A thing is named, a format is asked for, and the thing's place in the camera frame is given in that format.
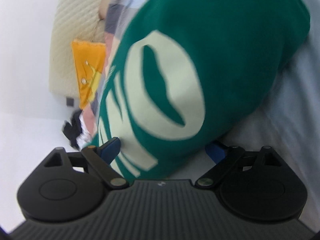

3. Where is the grey wall socket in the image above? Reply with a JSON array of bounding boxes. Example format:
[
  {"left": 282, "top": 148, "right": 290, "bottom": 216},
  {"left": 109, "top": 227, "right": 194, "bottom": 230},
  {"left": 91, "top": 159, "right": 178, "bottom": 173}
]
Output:
[{"left": 66, "top": 97, "right": 74, "bottom": 107}]

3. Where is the green hooded sweatshirt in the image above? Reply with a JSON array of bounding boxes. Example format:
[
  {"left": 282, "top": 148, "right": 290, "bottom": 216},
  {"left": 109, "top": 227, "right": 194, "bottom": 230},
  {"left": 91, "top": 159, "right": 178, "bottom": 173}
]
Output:
[{"left": 95, "top": 0, "right": 310, "bottom": 181}]

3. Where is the yellow crown pillow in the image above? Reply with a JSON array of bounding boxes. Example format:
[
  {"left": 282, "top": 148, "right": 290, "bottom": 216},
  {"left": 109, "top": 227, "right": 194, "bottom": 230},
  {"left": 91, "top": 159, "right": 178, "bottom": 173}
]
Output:
[{"left": 71, "top": 40, "right": 106, "bottom": 109}]

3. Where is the cream quilted headboard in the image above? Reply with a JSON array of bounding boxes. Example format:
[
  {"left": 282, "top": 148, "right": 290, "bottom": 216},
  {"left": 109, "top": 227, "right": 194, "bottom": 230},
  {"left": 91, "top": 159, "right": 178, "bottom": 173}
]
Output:
[{"left": 48, "top": 0, "right": 118, "bottom": 99}]

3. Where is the black and white clothes pile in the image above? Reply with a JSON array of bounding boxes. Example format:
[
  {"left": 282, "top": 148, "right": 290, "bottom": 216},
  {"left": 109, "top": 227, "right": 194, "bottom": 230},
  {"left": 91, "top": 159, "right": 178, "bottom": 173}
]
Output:
[{"left": 62, "top": 109, "right": 97, "bottom": 150}]

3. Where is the pastel patchwork duvet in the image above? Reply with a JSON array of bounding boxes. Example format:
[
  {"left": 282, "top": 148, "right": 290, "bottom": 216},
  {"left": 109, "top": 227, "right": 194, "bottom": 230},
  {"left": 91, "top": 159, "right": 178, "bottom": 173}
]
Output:
[{"left": 77, "top": 0, "right": 148, "bottom": 143}]

